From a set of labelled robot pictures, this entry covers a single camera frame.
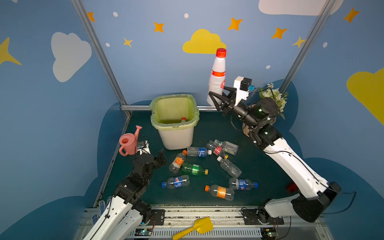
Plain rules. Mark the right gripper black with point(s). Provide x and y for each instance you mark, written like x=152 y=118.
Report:
x=228 y=103

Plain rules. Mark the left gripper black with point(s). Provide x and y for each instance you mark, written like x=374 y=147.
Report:
x=159 y=158

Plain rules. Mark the white bottle red label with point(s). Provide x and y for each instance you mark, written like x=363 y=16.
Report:
x=218 y=73

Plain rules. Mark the clear bottle blue label white cap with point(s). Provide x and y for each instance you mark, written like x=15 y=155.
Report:
x=197 y=152

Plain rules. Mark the clear bottle white cap green label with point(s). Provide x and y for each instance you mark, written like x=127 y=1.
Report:
x=228 y=147

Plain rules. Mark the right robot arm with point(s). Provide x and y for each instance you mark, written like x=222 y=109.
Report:
x=315 y=192

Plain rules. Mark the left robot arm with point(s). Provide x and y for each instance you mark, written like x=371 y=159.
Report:
x=126 y=211

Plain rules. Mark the white plastic waste bin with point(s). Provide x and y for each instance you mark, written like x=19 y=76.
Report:
x=177 y=140

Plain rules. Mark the green bin liner bag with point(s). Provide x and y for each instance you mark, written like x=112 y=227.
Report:
x=172 y=121

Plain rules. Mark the clear bottle orange label upper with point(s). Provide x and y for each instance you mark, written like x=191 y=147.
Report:
x=178 y=162

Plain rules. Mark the clear bottle orange label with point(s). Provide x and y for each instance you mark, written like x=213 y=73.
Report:
x=221 y=192
x=178 y=162

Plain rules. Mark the pepsi bottle blue cap left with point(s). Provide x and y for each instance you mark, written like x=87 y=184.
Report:
x=176 y=182

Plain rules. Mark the pepsi bottle blue cap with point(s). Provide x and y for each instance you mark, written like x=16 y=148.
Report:
x=242 y=184
x=176 y=182

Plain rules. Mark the green plastic bottle yellow cap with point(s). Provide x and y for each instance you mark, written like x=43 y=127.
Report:
x=194 y=169

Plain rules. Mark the pink watering can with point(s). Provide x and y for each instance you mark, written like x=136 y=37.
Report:
x=129 y=142

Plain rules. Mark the white artificial flower plant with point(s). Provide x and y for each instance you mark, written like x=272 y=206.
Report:
x=276 y=95

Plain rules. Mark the clear bottle red label yellow cap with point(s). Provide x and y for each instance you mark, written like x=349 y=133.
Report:
x=217 y=150

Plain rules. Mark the clear bottle white cap ribbed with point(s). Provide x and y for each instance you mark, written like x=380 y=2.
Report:
x=229 y=167

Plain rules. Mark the clear bottle orange label lower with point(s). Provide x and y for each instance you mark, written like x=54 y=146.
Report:
x=221 y=192

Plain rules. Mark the left controller board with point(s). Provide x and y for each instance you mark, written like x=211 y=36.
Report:
x=143 y=233

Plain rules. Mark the controller board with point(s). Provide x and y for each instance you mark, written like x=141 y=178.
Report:
x=143 y=233
x=268 y=234

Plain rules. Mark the blue dotted work glove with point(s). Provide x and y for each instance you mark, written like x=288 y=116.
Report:
x=102 y=207

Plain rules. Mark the yellow toy shovel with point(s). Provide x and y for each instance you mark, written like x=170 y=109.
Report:
x=202 y=225

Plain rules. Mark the pepsi bottle blue cap right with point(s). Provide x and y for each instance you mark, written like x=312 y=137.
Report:
x=242 y=184

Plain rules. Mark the right controller board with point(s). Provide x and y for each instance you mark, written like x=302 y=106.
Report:
x=268 y=234

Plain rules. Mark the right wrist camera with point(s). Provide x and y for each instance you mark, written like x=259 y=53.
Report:
x=242 y=85

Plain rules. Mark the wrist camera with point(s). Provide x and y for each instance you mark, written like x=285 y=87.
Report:
x=242 y=85
x=143 y=147

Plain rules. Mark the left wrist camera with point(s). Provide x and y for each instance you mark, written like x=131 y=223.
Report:
x=143 y=147

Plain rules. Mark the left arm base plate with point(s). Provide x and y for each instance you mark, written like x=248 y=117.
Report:
x=156 y=217

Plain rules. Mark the aluminium back frame rail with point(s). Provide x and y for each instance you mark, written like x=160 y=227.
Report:
x=171 y=109

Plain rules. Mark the front aluminium rail bed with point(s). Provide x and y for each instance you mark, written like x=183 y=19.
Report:
x=214 y=223

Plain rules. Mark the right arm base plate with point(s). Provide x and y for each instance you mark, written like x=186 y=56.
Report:
x=259 y=217

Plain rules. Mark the right aluminium frame post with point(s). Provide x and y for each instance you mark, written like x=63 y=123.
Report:
x=306 y=46

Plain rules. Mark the aluminium frame post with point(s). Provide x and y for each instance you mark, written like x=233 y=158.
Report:
x=306 y=46
x=88 y=26

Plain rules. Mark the left aluminium frame post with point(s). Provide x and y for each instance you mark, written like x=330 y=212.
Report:
x=88 y=26

